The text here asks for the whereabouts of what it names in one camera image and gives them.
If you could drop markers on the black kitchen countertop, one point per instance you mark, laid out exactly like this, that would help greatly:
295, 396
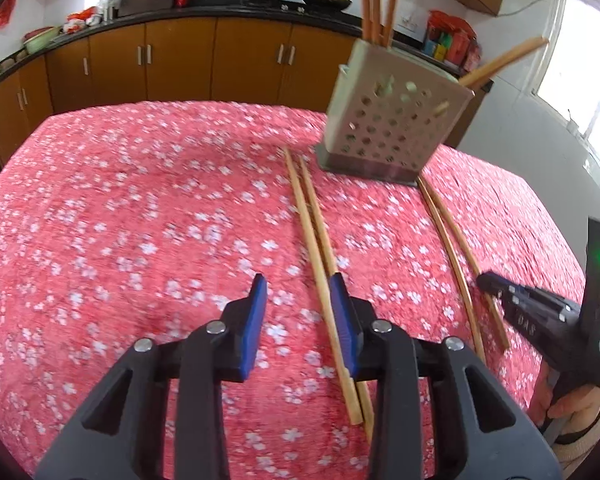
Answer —
205, 6

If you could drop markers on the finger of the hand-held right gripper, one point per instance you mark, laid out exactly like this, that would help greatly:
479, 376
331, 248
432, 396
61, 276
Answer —
495, 280
505, 300

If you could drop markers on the red floral tablecloth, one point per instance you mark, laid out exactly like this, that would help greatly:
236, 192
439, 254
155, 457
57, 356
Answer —
130, 210

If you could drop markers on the green basin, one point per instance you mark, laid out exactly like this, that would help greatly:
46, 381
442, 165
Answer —
40, 40

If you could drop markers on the wooden base cabinets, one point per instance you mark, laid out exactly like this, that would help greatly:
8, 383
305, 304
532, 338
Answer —
180, 60

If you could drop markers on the red and white plastic bag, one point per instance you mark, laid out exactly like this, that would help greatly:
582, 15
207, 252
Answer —
80, 17

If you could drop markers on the person's right hand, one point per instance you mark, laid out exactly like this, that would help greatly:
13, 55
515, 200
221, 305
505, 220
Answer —
577, 407

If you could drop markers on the pale green perforated utensil holder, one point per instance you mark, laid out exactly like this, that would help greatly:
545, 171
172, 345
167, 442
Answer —
395, 115

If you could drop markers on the black gas stove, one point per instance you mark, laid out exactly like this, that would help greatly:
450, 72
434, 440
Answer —
285, 6

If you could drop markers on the red plastic bag over condiments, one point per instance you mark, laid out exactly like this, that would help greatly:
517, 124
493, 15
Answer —
450, 20

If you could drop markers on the person's right forearm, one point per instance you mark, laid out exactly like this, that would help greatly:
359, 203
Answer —
587, 445

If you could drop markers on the steel container in clear bag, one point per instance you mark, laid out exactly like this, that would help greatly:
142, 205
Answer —
109, 5

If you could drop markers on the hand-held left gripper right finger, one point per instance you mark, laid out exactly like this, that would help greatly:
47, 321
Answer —
345, 325

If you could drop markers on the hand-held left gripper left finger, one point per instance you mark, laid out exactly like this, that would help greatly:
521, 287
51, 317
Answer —
252, 325

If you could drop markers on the white wall socket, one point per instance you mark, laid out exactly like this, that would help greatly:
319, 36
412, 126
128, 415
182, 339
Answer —
409, 20

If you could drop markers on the large window with white frame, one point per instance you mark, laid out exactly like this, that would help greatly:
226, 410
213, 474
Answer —
580, 60

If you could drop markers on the group of condiment bottles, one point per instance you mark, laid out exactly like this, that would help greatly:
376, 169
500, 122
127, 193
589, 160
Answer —
445, 42

